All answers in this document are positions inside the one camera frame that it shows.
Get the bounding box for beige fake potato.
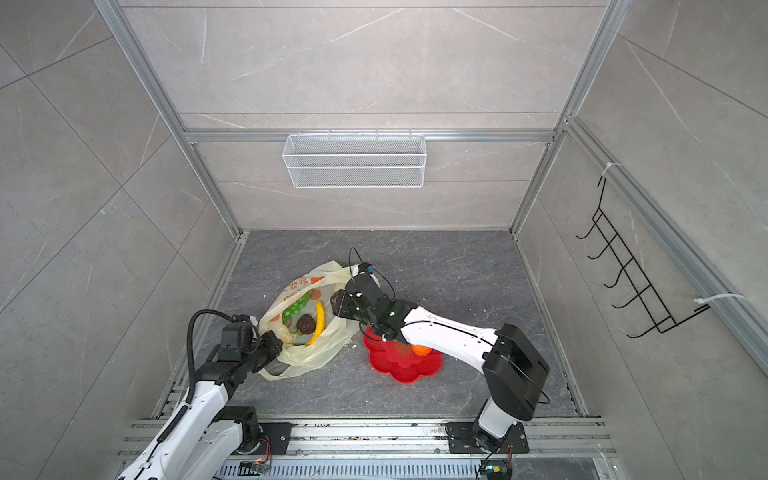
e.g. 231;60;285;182
279;327;294;345

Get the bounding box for yellow fake banana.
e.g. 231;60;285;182
306;301;326;346

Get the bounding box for dark brown fake fruit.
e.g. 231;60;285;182
296;314;317;335

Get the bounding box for translucent yellowish plastic bag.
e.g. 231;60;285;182
251;261;361;381

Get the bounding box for red flower-shaped plate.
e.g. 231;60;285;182
363;328;443;385

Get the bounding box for orange fake fruit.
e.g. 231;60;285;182
411;345;432;356

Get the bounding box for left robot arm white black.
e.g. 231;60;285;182
118;320;283;479

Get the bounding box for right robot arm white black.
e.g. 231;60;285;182
330;272;550;452

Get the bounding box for green fake grapes bunch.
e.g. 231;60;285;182
281;292;312;327

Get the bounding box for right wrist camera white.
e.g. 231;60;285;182
357;262;374;275

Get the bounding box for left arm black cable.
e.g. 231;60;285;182
185;308;235;403

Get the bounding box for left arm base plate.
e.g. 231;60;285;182
236;422;293;457

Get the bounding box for aluminium rail at front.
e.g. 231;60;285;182
275;417;617;459

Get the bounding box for white wire mesh basket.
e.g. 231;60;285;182
282;133;428;189

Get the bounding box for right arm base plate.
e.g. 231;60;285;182
445;422;530;454

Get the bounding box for black wire hook rack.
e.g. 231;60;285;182
576;177;711;339

